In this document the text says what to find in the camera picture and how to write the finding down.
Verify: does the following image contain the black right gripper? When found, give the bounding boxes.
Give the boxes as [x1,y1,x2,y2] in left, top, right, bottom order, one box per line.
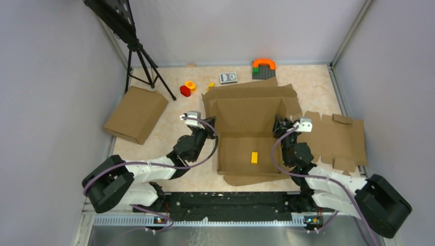
[272,115,302,166]

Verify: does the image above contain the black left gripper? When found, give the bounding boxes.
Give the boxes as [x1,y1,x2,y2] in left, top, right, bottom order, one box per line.
[191,116,216,163]

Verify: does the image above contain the large cardboard box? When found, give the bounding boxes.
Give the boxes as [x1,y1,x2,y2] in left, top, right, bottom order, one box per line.
[202,77,302,187]

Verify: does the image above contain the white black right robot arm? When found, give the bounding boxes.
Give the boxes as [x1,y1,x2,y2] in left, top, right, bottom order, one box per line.
[270,116,412,238]

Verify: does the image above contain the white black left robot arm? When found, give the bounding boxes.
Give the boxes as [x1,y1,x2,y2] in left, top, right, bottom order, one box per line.
[82,111,219,214]

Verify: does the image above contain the folded brown cardboard box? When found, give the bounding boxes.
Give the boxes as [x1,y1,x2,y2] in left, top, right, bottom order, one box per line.
[103,86,168,145]

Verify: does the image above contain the small yellow block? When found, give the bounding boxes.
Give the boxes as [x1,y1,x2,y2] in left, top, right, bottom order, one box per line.
[250,152,259,164]
[207,83,215,91]

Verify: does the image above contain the small red toy piece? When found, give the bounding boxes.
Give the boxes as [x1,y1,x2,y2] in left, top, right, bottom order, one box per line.
[180,80,196,97]

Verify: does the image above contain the flat cardboard blank at right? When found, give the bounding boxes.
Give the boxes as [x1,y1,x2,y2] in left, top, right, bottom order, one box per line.
[298,111,368,173]

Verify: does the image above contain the orange green grey toy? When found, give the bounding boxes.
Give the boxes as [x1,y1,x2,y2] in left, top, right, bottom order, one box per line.
[252,58,276,80]

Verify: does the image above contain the black tripod stand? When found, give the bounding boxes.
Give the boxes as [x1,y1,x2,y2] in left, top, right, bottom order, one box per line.
[83,0,176,101]

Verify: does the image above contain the aluminium frame rail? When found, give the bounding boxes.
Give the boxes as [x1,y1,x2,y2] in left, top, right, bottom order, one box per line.
[74,202,398,245]

